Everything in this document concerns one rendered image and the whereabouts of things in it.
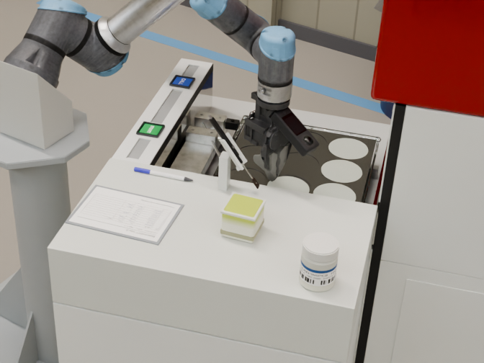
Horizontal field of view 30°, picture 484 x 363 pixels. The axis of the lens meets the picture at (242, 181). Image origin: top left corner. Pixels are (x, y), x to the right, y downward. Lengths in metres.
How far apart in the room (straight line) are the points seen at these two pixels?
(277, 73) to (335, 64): 2.84
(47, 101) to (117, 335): 0.72
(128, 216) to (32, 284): 0.88
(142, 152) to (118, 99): 2.19
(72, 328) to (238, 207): 0.45
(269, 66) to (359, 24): 2.91
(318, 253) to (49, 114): 0.97
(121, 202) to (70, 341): 0.32
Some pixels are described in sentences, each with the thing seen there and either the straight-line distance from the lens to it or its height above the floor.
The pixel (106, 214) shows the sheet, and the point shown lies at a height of 0.97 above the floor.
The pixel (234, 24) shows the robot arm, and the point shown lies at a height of 1.32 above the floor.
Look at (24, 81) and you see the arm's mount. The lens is 2.37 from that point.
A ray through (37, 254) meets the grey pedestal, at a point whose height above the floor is 0.45.
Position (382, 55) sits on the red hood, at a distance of 1.82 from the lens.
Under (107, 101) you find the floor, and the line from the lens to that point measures 4.31.
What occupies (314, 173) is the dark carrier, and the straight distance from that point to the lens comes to 2.20.
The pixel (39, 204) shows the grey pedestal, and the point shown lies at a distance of 2.56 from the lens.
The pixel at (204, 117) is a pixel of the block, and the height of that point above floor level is 0.91.
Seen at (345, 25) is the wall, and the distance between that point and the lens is 4.82.
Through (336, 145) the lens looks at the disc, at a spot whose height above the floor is 0.90.
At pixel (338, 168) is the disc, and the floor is 0.90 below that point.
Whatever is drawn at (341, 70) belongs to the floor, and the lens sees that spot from 4.67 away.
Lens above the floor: 2.12
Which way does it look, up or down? 34 degrees down
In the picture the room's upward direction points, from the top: 3 degrees clockwise
